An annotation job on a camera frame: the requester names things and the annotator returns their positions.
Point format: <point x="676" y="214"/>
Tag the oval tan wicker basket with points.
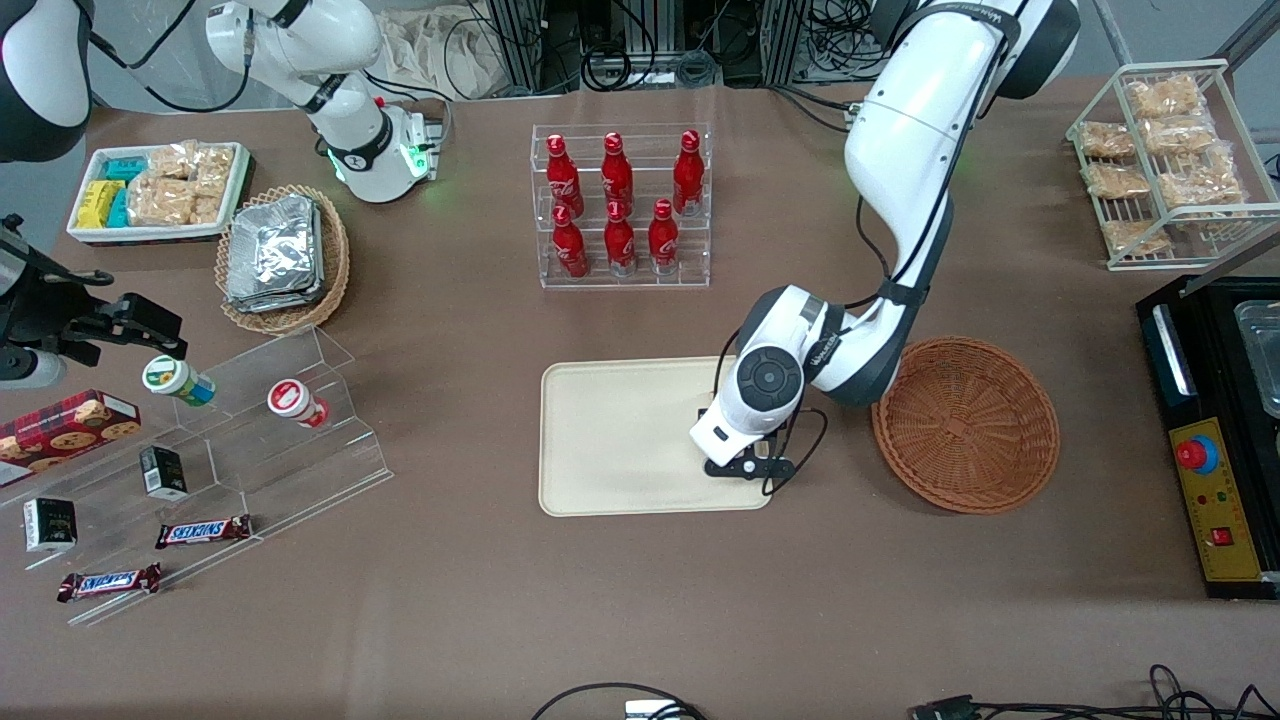
<point x="335" y="270"/>

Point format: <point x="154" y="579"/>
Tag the yellow snack pack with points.
<point x="98" y="204"/>

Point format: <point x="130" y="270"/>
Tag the silver metal bar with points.
<point x="1173" y="350"/>

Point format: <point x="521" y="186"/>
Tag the clear acrylic stepped display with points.
<point x="300" y="470"/>

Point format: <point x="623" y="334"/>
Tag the bagged rice cracker snack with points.
<point x="214" y="168"/>
<point x="1200" y="188"/>
<point x="160" y="202"/>
<point x="1115" y="181"/>
<point x="1135" y="238"/>
<point x="172" y="162"/>
<point x="1165" y="97"/>
<point x="1178" y="135"/>
<point x="1107" y="140"/>

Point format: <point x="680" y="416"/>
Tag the stacked silver foil containers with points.
<point x="275" y="255"/>

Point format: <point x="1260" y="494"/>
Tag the small white device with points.
<point x="652" y="711"/>

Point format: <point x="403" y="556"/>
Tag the cream plastic tray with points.
<point x="620" y="440"/>

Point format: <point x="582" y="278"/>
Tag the teal snack pack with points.
<point x="128" y="168"/>
<point x="119" y="208"/>

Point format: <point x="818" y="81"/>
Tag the aluminium frame post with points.
<point x="515" y="40"/>

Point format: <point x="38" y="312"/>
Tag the red plaid cookie box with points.
<point x="60" y="430"/>

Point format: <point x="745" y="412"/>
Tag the clear plastic container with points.
<point x="1262" y="360"/>

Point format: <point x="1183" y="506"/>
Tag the black sealing machine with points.
<point x="1212" y="345"/>

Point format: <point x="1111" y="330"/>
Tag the green lid snack cup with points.
<point x="170" y="378"/>

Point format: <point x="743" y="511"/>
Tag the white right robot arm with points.
<point x="330" y="30"/>

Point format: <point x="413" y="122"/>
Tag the clear acrylic bottle rack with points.
<point x="690" y="270"/>

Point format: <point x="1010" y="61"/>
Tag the red emergency stop button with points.
<point x="1192" y="455"/>

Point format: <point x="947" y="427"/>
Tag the white rectangular snack bin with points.
<point x="150" y="235"/>

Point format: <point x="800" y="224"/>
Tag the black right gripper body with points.
<point x="50" y="312"/>

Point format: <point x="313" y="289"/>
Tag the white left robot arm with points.
<point x="900" y="130"/>

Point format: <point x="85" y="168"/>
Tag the yellow control panel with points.
<point x="1230" y="560"/>

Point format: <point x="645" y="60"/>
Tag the Snickers chocolate bar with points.
<point x="203" y="532"/>
<point x="110" y="582"/>

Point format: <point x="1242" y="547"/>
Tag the red cola bottle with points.
<point x="620" y="245"/>
<point x="617" y="175"/>
<point x="687" y="175"/>
<point x="571" y="248"/>
<point x="663" y="242"/>
<point x="565" y="180"/>

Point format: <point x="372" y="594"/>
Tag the red lid snack cup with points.
<point x="290" y="400"/>

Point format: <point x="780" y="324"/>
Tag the round brown wicker basket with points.
<point x="965" y="425"/>

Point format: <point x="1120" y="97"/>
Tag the grey metal frame bar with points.
<point x="1250" y="35"/>
<point x="1230" y="262"/>

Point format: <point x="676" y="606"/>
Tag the small black box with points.
<point x="163" y="473"/>
<point x="50" y="525"/>

